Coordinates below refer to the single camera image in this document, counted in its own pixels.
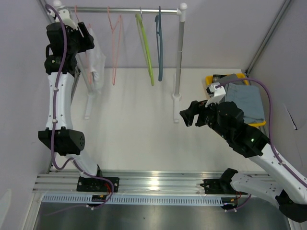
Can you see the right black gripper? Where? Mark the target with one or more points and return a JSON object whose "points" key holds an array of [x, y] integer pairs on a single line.
{"points": [[196, 108]]}

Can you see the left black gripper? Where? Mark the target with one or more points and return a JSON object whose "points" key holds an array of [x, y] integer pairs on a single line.
{"points": [[87, 42]]}

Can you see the white skirt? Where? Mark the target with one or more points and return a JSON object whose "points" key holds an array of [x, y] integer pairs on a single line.
{"points": [[96, 64]]}

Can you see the light blue denim garment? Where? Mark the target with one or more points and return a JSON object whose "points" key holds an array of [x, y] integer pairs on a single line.
{"points": [[248, 99]]}

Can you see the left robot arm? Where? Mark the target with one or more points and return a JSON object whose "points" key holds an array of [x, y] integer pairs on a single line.
{"points": [[59, 135]]}

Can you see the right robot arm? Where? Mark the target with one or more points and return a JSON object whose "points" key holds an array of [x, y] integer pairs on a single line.
{"points": [[288, 192]]}

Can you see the lime green hanger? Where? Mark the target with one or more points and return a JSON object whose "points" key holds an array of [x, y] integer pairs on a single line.
{"points": [[145, 47]]}

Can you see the blue-grey plastic hanger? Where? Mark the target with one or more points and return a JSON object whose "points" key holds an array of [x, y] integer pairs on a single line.
{"points": [[159, 43]]}

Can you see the yellow plastic bin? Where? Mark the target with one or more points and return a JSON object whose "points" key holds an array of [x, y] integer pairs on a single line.
{"points": [[208, 81]]}

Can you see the grey folded garment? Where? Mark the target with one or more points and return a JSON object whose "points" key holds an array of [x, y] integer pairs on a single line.
{"points": [[226, 78]]}

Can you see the white clothes rack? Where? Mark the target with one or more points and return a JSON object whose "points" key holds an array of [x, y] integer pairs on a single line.
{"points": [[181, 13]]}

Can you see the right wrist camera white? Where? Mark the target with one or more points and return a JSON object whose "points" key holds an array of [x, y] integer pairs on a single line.
{"points": [[216, 92]]}

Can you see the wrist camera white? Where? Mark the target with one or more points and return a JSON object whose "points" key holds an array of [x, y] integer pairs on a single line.
{"points": [[65, 15], [216, 92]]}

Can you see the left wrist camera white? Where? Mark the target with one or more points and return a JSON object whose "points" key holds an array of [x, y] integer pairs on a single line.
{"points": [[65, 15]]}

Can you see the right black mount plate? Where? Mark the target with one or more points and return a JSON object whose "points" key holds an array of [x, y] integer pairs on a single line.
{"points": [[213, 187]]}

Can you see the black mount plate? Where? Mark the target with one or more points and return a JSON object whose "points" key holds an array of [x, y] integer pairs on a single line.
{"points": [[96, 185], [213, 187]]}

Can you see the left black mount plate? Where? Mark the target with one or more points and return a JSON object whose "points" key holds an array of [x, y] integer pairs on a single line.
{"points": [[96, 185]]}

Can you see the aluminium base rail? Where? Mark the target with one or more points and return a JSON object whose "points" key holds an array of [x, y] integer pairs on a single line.
{"points": [[157, 183]]}

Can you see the perforated cable tray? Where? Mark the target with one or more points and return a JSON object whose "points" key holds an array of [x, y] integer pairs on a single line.
{"points": [[136, 200]]}

